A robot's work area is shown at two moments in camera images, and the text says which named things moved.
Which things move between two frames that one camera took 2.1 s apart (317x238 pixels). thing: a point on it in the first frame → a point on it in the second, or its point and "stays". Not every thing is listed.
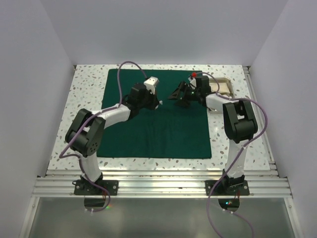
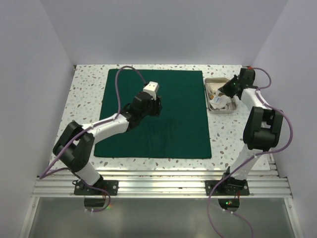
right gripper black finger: [181, 92] → [231, 86]
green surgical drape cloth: [170, 118] stays
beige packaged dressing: [223, 87] stays
